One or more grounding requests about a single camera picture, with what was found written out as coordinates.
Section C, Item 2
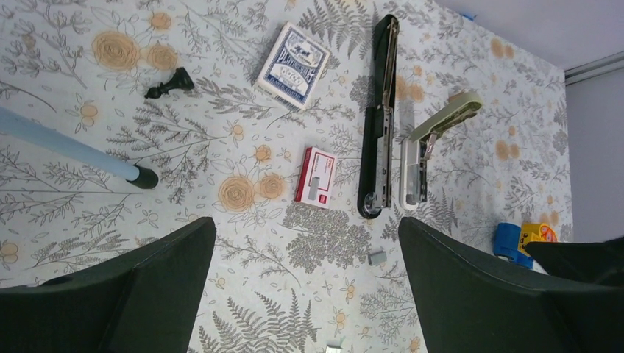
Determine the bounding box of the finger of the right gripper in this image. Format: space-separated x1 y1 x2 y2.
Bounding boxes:
526 237 623 287

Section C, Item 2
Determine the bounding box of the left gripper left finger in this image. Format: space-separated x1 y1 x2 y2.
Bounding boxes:
1 217 216 352

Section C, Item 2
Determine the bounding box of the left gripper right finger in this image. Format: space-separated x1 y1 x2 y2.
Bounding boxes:
398 218 623 352

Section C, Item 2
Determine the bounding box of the beige oblong plastic case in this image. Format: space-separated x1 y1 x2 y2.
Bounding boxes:
399 90 483 210

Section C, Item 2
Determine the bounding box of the black stapler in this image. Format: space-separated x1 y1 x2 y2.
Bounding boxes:
357 14 400 219

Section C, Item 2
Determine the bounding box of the yellow butterfly toy block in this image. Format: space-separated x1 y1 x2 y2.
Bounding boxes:
517 223 559 256

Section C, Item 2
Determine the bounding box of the blue yellow toy car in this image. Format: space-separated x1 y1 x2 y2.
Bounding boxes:
493 222 533 269

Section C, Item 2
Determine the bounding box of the small grey staple piece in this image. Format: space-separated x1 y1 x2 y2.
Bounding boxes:
368 250 387 266

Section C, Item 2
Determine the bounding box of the grey staple strip block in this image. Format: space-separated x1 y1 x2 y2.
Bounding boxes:
324 342 343 353

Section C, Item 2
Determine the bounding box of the red white staple box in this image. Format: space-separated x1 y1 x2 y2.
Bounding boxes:
294 146 337 209

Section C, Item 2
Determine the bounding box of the small wooden cube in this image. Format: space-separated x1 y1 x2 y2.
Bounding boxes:
448 92 464 103

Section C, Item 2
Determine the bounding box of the blue perforated music stand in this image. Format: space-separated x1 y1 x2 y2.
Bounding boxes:
1 108 159 190

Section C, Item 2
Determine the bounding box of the small black plastic piece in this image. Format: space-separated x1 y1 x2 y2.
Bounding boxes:
144 67 195 99

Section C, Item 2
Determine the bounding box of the floral patterned table mat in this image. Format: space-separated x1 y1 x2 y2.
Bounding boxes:
1 1 573 352

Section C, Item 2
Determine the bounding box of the blue playing card box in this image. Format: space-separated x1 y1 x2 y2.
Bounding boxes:
253 21 331 111

